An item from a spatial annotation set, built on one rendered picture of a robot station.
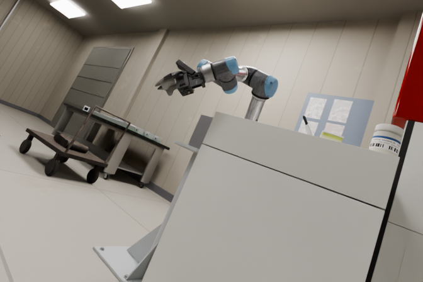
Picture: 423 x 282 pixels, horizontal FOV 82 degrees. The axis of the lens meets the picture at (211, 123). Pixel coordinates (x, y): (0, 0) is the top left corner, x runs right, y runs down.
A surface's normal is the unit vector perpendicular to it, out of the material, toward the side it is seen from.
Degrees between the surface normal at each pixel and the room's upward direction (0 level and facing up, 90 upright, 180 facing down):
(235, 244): 90
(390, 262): 90
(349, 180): 90
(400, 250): 90
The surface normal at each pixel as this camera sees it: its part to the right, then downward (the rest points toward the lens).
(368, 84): -0.54, -0.38
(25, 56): 0.75, 0.20
